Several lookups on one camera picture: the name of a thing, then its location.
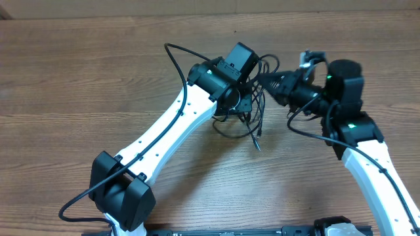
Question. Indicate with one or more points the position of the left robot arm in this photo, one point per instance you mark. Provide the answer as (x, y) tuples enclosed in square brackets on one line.
[(122, 183)]

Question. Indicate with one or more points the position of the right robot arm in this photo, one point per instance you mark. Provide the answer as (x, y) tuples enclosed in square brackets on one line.
[(333, 91)]

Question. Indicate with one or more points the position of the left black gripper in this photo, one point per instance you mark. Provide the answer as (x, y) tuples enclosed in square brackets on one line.
[(245, 103)]

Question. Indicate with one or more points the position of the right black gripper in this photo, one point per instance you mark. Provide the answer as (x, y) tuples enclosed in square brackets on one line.
[(284, 92)]

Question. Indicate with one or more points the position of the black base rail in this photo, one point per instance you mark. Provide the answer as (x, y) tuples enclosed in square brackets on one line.
[(284, 231)]

